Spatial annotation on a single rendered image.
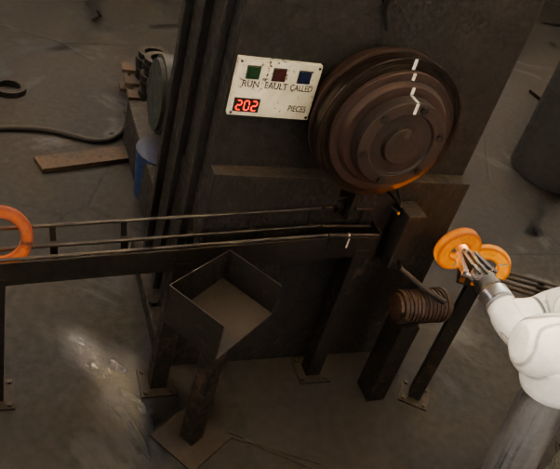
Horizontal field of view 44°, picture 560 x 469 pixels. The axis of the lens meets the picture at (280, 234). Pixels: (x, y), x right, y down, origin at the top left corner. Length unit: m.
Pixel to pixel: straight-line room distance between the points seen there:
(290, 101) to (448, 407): 1.47
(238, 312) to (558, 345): 0.98
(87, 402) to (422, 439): 1.25
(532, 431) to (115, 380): 1.55
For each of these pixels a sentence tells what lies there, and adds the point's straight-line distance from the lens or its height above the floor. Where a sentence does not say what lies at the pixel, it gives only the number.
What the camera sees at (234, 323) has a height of 0.60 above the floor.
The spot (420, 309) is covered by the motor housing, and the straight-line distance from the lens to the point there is 2.48.
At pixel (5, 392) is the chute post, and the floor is 0.01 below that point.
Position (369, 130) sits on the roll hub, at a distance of 1.98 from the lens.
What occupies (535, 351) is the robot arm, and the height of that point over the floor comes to 1.17.
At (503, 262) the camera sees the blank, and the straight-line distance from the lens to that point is 2.46.
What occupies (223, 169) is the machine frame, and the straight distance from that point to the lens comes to 2.15.
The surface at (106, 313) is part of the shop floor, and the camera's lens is 2.83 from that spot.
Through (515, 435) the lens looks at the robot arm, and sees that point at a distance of 1.58.
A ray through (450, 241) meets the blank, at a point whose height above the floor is 0.87.
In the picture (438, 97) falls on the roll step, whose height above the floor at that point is 1.25.
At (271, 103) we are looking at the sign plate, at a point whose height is 1.11.
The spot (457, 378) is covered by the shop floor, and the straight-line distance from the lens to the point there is 3.09.
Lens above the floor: 1.98
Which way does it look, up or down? 35 degrees down
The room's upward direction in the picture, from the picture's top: 17 degrees clockwise
